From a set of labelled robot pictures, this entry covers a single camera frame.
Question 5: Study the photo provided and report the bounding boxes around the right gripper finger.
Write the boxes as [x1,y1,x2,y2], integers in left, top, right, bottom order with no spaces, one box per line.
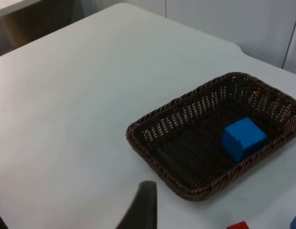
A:
[115,180,159,229]

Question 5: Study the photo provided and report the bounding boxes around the dark brown wicker basket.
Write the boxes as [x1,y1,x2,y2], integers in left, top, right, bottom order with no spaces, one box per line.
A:
[126,72,296,202]

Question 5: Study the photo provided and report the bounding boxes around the red cube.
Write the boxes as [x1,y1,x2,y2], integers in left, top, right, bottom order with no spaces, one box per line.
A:
[226,221,250,229]

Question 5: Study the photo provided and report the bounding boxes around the large blue cube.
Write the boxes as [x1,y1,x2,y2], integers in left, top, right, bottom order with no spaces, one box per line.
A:
[221,117,269,164]

